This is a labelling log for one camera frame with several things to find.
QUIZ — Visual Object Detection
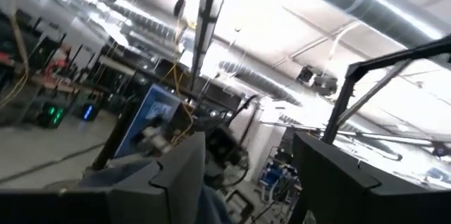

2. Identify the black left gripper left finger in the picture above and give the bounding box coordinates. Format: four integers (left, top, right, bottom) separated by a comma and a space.
0, 132, 206, 224

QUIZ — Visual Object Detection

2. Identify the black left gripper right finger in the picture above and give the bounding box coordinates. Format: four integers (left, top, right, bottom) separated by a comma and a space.
292, 131, 451, 224

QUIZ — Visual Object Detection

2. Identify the dark blue denim cap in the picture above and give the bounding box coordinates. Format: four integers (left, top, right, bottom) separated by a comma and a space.
78, 158, 234, 224

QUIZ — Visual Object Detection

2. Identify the blue-lit computer tower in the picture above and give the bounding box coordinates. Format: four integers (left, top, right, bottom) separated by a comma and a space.
81, 103, 99, 123

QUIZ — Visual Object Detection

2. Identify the computer monitor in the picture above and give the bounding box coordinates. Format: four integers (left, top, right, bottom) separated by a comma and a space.
113, 83, 183, 159

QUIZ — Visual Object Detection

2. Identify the green-lit computer tower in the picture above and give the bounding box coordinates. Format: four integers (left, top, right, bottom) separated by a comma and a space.
37, 101, 66, 129

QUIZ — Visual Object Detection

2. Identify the black frame post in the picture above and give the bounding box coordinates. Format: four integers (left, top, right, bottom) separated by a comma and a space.
321, 35, 451, 145

